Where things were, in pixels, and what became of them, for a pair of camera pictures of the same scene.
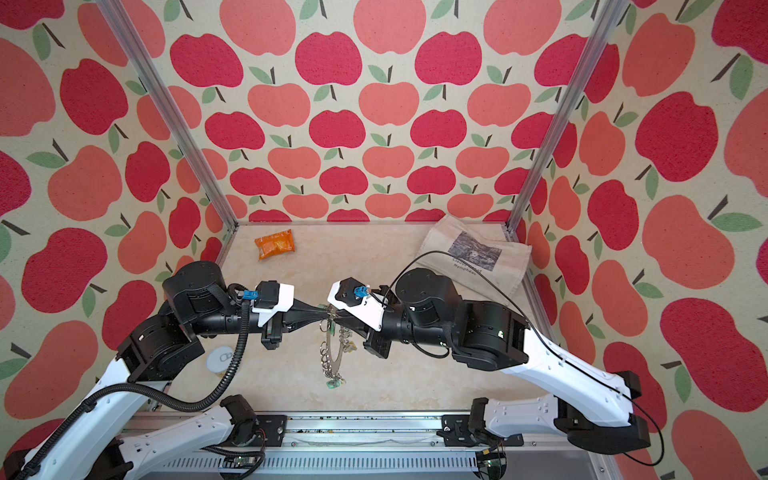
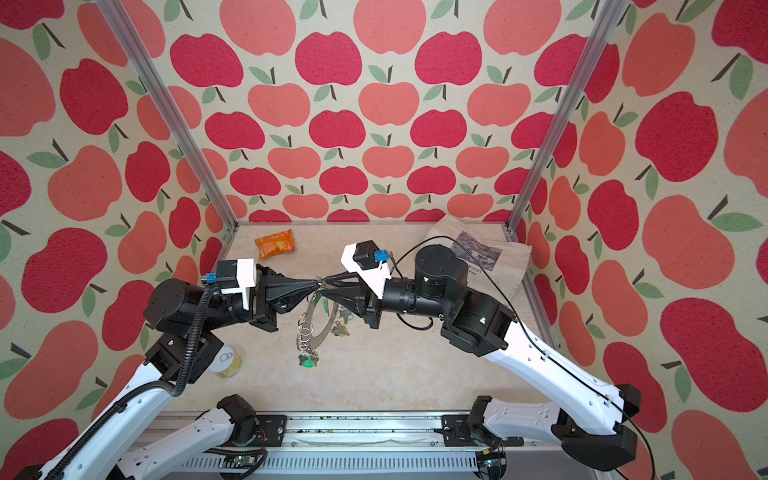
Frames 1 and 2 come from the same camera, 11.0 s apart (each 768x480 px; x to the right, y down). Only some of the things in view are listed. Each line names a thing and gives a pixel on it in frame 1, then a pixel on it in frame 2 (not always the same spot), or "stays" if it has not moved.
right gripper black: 371,343 → 364,300
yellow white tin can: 218,359 stays
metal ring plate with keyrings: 331,351 → 305,338
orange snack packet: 275,244 stays
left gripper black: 301,315 → 270,296
